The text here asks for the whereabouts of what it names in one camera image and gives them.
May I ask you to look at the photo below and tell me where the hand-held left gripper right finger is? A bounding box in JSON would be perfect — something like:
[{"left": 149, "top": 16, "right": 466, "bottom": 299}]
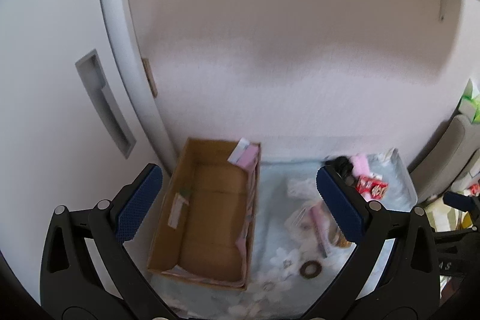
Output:
[{"left": 304, "top": 163, "right": 440, "bottom": 320}]

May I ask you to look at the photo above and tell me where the grey recessed door handle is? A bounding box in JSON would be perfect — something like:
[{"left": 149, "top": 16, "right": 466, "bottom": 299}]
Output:
[{"left": 75, "top": 49, "right": 136, "bottom": 159}]

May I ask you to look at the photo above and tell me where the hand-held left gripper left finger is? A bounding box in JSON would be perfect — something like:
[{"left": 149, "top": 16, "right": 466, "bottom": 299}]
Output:
[{"left": 39, "top": 163, "right": 177, "bottom": 320}]

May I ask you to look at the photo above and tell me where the grey sofa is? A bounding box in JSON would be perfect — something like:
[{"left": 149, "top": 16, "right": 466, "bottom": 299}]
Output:
[{"left": 410, "top": 113, "right": 480, "bottom": 204}]

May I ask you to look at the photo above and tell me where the small beige wall plate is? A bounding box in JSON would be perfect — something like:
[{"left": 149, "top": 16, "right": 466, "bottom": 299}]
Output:
[{"left": 142, "top": 58, "right": 157, "bottom": 98}]

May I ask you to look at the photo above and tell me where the pale blue floral cloth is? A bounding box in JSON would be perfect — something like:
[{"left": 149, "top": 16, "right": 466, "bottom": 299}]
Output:
[{"left": 150, "top": 149, "right": 418, "bottom": 320}]

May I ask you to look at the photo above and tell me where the brown tape ring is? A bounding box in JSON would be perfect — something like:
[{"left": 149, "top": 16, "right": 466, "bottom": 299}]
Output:
[{"left": 299, "top": 261, "right": 323, "bottom": 278}]

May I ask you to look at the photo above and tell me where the green tissue packet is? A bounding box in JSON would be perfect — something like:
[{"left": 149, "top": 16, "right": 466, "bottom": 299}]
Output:
[{"left": 459, "top": 79, "right": 480, "bottom": 124}]

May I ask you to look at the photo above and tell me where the red snack packet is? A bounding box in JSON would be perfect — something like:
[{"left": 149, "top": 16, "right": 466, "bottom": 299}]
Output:
[{"left": 356, "top": 175, "right": 389, "bottom": 201}]

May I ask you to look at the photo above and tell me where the clear plastic bag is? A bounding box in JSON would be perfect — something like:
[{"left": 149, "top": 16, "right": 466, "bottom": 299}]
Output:
[{"left": 284, "top": 201, "right": 340, "bottom": 243}]

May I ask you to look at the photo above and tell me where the white wardrobe door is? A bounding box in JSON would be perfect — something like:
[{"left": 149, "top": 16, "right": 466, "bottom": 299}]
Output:
[{"left": 0, "top": 0, "right": 178, "bottom": 306}]

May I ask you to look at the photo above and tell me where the brown cardboard box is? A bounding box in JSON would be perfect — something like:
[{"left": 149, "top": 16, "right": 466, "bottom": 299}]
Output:
[{"left": 147, "top": 138, "right": 262, "bottom": 291}]

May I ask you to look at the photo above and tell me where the yellow green floral blanket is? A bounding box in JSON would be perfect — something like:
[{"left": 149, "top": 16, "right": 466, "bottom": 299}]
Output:
[{"left": 415, "top": 189, "right": 480, "bottom": 232}]

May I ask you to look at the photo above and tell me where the pink pen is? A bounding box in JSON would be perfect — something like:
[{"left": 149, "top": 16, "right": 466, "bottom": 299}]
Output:
[{"left": 309, "top": 207, "right": 331, "bottom": 258}]

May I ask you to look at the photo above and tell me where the pink and white packet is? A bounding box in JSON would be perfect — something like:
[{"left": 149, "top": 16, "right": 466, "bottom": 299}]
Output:
[{"left": 228, "top": 139, "right": 260, "bottom": 169}]

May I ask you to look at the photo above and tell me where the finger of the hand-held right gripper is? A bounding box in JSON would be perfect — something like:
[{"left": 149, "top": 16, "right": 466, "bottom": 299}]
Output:
[{"left": 443, "top": 191, "right": 480, "bottom": 227}]

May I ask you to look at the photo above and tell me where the pink fluffy cloth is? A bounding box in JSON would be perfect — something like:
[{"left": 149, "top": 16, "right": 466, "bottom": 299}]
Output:
[{"left": 350, "top": 153, "right": 371, "bottom": 175}]

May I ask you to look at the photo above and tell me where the black cloth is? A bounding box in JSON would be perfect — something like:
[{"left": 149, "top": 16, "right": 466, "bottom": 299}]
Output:
[{"left": 329, "top": 155, "right": 355, "bottom": 183}]

